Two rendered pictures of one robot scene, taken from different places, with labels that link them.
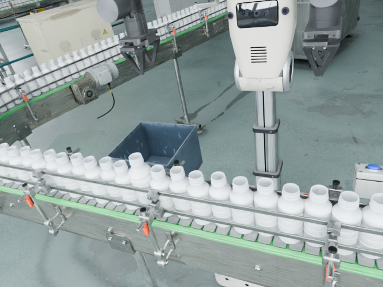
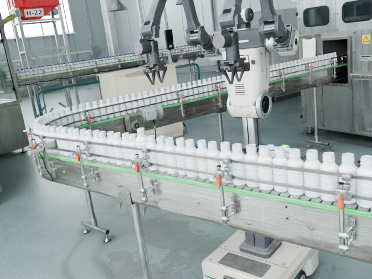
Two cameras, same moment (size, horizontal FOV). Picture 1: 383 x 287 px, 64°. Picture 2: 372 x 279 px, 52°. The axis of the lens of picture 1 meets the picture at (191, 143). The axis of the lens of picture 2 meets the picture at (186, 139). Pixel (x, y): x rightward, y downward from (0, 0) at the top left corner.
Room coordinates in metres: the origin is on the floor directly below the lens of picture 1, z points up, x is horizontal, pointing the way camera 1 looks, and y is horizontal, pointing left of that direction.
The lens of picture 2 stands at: (-0.98, -0.40, 1.60)
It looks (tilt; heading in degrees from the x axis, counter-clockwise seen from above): 15 degrees down; 12
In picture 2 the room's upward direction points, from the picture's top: 7 degrees counter-clockwise
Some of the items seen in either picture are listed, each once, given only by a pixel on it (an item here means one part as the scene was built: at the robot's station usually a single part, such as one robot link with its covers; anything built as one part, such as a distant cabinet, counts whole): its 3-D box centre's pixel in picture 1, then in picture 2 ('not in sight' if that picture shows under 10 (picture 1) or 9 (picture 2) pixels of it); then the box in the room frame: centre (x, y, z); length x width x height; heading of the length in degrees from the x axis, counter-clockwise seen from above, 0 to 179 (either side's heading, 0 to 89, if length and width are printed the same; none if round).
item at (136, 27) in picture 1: (136, 26); (154, 59); (0.83, 0.08, 1.50); 0.10 x 0.07 x 0.07; 152
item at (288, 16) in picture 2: not in sight; (278, 54); (7.65, -0.90, 0.96); 0.82 x 0.50 x 1.91; 133
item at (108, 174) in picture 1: (113, 180); (128, 149); (0.77, 0.26, 1.08); 0.06 x 0.06 x 0.17
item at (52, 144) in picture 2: not in sight; (47, 163); (1.01, 0.88, 0.96); 0.23 x 0.10 x 0.27; 151
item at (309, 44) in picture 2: not in sight; (308, 49); (4.45, -1.12, 1.22); 0.23 x 0.04 x 0.32; 43
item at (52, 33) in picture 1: (76, 49); (142, 105); (4.91, 1.46, 0.59); 1.10 x 0.62 x 1.18; 133
